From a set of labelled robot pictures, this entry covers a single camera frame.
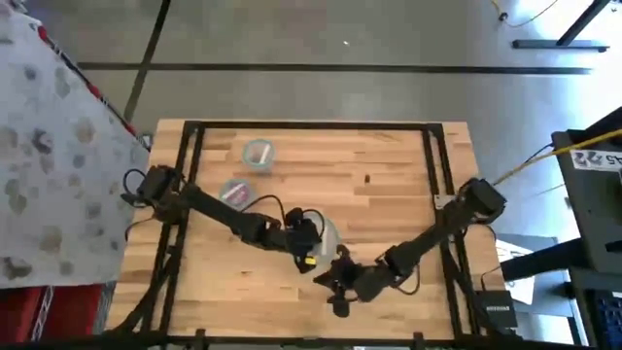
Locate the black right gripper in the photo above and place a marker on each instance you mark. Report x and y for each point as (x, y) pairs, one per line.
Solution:
(364, 282)

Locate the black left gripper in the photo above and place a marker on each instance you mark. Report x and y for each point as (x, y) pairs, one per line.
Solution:
(303, 240)

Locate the large clear plastic tub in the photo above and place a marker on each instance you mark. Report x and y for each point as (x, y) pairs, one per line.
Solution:
(326, 254)

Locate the teal-rimmed clear lid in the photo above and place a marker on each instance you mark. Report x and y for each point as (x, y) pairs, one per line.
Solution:
(259, 154)

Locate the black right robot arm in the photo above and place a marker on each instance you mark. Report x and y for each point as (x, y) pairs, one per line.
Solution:
(437, 233)

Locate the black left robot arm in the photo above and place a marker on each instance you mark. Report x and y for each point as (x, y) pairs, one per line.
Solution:
(218, 214)

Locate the yellow tape tag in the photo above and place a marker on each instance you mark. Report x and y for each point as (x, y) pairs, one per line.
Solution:
(309, 261)

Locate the black power brick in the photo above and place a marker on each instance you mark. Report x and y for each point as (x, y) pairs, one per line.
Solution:
(498, 308)

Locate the white paper sheet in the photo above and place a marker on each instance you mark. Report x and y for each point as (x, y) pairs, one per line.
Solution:
(517, 287)

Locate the black desk leg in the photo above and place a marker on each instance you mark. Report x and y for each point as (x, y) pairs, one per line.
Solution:
(544, 260)

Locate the red fabric object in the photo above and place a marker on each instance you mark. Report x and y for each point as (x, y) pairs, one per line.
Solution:
(73, 311)

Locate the white spotted cloth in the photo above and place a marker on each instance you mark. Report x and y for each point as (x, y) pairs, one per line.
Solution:
(58, 170)

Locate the dark grey desk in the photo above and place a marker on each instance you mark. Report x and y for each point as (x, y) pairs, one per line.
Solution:
(588, 219)

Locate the black keyboard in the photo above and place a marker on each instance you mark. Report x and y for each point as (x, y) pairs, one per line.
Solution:
(607, 316)

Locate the white paper label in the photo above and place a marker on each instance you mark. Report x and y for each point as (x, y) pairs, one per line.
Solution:
(595, 159)

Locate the black stand base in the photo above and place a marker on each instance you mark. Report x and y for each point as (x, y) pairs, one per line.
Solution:
(559, 44)

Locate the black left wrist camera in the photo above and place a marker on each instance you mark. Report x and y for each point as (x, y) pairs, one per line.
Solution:
(295, 216)

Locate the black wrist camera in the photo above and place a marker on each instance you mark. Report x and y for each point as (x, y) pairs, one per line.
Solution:
(295, 216)
(340, 308)

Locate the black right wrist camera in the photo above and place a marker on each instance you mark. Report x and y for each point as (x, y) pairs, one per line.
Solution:
(340, 308)

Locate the black metal table frame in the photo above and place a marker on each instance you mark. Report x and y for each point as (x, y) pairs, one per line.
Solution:
(311, 125)

